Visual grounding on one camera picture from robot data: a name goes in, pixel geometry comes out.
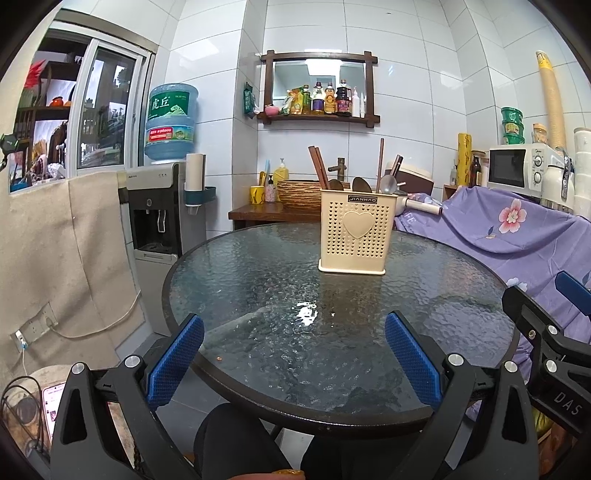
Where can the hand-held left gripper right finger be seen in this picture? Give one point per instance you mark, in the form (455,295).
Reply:
(413,360)

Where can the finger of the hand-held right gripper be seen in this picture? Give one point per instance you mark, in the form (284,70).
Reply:
(575,293)
(545,341)

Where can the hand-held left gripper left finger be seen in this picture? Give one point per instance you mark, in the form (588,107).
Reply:
(178,360)

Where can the beige perforated utensil holder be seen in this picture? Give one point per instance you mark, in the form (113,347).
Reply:
(353,240)

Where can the metal spoon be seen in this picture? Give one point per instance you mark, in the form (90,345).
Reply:
(388,184)

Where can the dark wooden spoon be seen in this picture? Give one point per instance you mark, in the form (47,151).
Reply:
(361,184)
(336,184)

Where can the reddish brown chopstick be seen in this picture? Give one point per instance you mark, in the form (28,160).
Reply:
(322,166)
(314,166)

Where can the purple floral cloth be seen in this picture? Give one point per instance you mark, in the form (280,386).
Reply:
(498,230)

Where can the person's left leg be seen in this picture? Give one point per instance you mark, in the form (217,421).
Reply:
(235,443)

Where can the person's leg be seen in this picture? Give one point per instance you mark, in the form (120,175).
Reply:
(332,461)
(235,443)

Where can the white kitchen appliance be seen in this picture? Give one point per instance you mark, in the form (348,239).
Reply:
(556,184)

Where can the white plastic container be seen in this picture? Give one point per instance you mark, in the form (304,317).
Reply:
(582,166)

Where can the person's right leg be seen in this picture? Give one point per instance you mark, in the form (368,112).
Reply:
(332,461)

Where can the smartphone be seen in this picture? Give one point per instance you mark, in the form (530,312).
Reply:
(53,406)

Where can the white microwave oven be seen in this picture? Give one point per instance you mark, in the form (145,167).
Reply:
(512,166)

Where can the grey water dispenser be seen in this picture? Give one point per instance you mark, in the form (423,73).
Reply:
(154,217)

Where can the brown glass bottle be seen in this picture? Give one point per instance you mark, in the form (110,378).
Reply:
(475,173)

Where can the small wooden box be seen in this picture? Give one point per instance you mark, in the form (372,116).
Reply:
(449,193)

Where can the small glass jar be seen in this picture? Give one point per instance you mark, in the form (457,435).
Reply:
(539,134)

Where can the dark wooden counter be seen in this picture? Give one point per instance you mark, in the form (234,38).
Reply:
(258,214)

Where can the yellow wrap roll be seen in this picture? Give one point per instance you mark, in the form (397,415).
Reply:
(464,159)

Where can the white paper cup dispenser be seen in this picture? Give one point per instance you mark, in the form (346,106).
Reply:
(196,180)

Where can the brown and cream rice cooker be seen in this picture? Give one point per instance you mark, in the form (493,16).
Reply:
(415,177)

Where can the yellow mug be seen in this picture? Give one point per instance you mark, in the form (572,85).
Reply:
(257,194)

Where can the tall stack of paper cups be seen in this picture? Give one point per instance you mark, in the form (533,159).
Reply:
(551,101)

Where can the long brown wooden chopstick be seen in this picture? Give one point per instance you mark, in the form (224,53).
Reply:
(381,161)

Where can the brass faucet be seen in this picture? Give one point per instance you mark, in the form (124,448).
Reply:
(340,168)

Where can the blue toothbrush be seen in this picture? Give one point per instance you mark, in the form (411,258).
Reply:
(266,170)

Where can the yellow soap pump bottle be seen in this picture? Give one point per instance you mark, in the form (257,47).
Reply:
(280,173)

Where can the blue water jug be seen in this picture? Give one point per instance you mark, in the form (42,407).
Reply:
(171,120)

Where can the small pink pot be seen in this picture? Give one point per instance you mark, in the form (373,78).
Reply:
(271,110)

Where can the sliding window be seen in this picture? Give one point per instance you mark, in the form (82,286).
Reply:
(92,106)

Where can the green hanging packet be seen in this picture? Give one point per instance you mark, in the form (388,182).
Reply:
(249,99)

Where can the row of condiment bottles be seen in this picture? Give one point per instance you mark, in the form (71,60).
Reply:
(323,99)

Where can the white wall socket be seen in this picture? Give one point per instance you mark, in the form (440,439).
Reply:
(32,325)

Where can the beige wall cloth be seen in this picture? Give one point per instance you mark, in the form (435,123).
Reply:
(46,258)

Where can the wooden wall shelf with mirror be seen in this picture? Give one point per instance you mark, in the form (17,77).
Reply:
(318,69)

